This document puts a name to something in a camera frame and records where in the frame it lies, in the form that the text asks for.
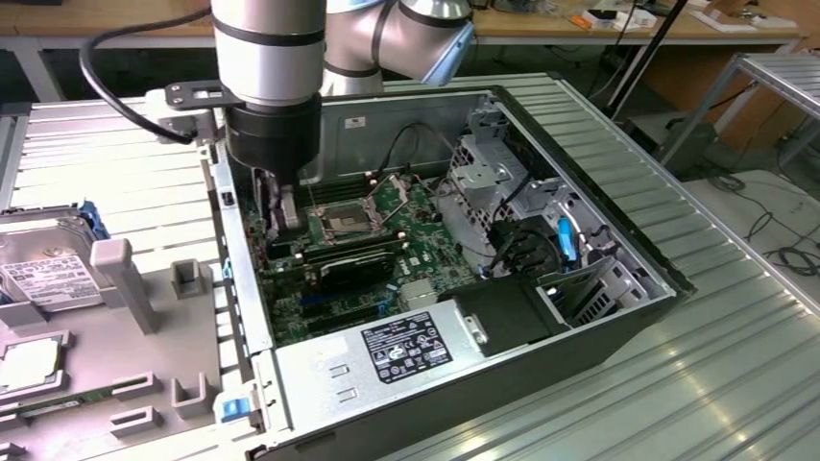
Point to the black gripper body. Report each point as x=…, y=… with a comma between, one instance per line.
x=275, y=134

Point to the green graphics card black fan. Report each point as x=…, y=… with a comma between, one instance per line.
x=355, y=271

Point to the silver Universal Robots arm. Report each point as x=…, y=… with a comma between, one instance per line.
x=269, y=48

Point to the CPU socket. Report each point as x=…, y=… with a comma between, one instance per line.
x=343, y=223

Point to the green RAM stick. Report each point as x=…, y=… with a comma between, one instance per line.
x=71, y=401
x=345, y=247

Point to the metal socket cover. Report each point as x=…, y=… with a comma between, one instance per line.
x=384, y=192

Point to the long black expansion slot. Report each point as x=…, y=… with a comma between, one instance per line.
x=345, y=324
x=339, y=312

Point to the green motherboard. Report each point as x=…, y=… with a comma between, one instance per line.
x=436, y=240

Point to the silver chipset heatsink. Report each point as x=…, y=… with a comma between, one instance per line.
x=417, y=292

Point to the blue disk caddy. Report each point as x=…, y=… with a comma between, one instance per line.
x=92, y=221

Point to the silver perforated drive cage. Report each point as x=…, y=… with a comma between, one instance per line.
x=480, y=177

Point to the wooden desk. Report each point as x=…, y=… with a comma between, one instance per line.
x=128, y=21

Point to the silver power supply unit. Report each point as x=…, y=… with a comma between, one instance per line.
x=307, y=384

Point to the silver hard disk white label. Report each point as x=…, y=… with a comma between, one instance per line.
x=44, y=283

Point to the blue case latch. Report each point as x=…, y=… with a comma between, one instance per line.
x=233, y=409

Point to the grey parts rack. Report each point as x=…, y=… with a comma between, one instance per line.
x=96, y=365

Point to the silver CPU chip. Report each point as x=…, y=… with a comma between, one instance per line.
x=25, y=362

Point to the silver optical drive bay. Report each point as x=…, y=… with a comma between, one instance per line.
x=608, y=288

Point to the open black PC case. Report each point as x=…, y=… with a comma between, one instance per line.
x=576, y=365

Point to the orange and white box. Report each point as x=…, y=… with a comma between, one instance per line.
x=599, y=16

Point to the black tripod pole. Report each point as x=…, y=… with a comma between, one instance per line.
x=647, y=53

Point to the brown cardboard box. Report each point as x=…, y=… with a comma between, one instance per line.
x=685, y=72

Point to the white flat box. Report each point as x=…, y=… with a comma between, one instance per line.
x=717, y=19

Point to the metal slat shelf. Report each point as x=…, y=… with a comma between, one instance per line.
x=788, y=72

